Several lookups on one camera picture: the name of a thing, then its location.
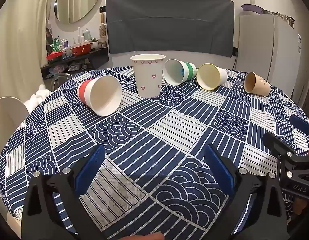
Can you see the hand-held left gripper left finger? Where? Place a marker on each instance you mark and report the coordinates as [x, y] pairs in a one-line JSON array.
[[90, 170]]

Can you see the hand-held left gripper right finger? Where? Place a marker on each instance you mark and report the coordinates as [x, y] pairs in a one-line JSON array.
[[220, 170]]

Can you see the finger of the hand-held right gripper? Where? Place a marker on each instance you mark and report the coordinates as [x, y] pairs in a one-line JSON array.
[[303, 126], [277, 145]]

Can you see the brown paper cup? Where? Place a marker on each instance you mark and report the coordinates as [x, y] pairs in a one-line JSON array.
[[257, 83]]

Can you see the red striped paper cup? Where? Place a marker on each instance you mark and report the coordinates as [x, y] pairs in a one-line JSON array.
[[104, 96]]

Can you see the yellow paper cup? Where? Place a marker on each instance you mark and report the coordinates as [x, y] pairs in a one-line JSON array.
[[210, 77]]

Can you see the heart print paper cup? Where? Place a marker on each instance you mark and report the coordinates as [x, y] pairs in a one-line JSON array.
[[147, 80]]

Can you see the green striped paper cup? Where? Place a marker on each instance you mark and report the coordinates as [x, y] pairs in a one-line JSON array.
[[175, 71]]

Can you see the person's left hand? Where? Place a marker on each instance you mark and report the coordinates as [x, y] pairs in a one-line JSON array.
[[148, 237]]

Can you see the blue white patterned tablecloth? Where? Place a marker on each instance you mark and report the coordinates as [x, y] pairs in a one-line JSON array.
[[169, 130]]

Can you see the white refrigerator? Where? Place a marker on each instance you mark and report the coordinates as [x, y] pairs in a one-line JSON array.
[[264, 52]]

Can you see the white fluffy cloth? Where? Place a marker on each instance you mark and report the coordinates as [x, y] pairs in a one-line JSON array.
[[39, 96]]

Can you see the clear plastic chair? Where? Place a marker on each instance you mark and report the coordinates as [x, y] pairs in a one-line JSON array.
[[60, 78]]

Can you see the white chair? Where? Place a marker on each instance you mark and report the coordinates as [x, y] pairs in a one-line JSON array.
[[12, 110]]

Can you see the black shelf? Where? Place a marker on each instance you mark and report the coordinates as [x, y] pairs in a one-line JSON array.
[[97, 57]]

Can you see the red basket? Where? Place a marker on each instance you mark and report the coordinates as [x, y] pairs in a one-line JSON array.
[[54, 56]]

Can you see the red dotted bowl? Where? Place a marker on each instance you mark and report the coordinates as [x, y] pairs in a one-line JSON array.
[[81, 49]]

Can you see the small potted plant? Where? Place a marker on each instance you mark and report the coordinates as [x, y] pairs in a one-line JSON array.
[[95, 43]]

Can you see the purple basin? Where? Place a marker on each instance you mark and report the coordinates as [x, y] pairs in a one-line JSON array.
[[252, 8]]

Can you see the green bag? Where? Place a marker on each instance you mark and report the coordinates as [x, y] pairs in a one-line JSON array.
[[55, 45]]

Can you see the white bottle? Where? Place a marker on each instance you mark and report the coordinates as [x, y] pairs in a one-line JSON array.
[[87, 34]]

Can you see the wooden hairbrush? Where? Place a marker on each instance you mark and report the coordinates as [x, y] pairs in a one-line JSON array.
[[102, 30]]

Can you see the cream curtain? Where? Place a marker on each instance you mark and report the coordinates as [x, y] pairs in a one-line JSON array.
[[22, 42]]

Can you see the dark grey cloth cover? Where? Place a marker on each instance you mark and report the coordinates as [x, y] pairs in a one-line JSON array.
[[169, 22]]

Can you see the oval wall mirror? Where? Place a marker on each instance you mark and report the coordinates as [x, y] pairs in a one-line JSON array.
[[78, 0]]

